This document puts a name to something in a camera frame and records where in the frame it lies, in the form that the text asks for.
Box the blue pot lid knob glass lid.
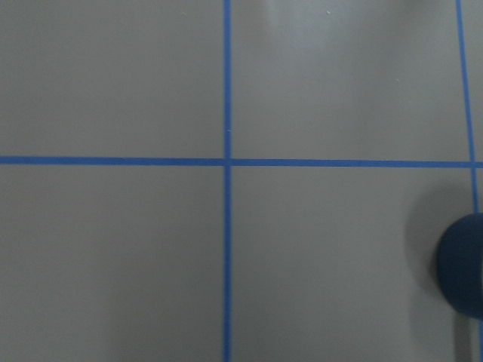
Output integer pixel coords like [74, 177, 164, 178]
[436, 213, 482, 320]

